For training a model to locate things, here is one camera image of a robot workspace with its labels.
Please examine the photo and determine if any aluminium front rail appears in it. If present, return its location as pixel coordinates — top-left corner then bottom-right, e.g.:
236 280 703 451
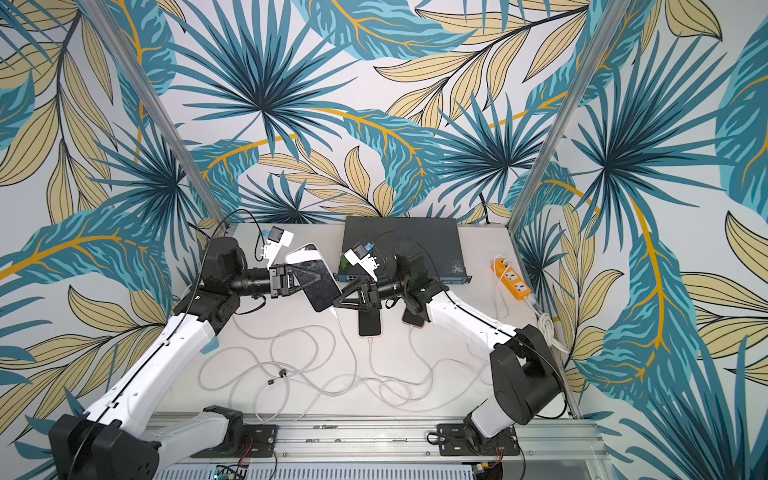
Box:
154 418 616 479

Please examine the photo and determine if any phone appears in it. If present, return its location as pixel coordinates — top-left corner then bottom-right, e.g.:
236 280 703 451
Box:
285 243 341 312
402 308 429 328
358 309 382 337

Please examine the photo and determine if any coiled white power cord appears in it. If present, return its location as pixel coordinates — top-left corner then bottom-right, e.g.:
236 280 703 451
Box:
179 251 218 301

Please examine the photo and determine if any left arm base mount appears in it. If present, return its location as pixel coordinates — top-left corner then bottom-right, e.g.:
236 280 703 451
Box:
192 406 279 459

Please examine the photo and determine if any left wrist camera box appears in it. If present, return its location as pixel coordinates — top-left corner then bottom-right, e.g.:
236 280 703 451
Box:
262 226 294 268

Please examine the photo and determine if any dark grey network switch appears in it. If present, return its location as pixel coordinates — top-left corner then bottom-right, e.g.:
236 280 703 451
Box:
341 216 471 285

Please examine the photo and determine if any orange power strip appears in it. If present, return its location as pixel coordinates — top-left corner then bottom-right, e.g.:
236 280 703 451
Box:
492 258 531 301

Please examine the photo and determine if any white cable with black plug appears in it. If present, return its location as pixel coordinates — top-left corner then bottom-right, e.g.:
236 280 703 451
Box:
197 317 337 424

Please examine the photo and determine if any coiled white cord right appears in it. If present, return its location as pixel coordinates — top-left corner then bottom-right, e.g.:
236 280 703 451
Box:
527 296 571 355

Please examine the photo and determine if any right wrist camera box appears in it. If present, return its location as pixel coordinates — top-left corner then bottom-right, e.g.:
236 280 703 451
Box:
343 242 380 282

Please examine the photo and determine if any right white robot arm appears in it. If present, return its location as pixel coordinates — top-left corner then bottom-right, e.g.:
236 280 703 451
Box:
335 244 563 443

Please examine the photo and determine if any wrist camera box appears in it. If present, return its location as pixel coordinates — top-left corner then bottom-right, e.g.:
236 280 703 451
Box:
262 226 294 268
343 242 380 282

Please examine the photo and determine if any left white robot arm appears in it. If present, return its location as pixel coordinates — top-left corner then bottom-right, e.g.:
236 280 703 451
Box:
48 237 341 479

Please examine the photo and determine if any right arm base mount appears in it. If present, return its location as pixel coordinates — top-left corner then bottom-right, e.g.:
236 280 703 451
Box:
426 422 521 458

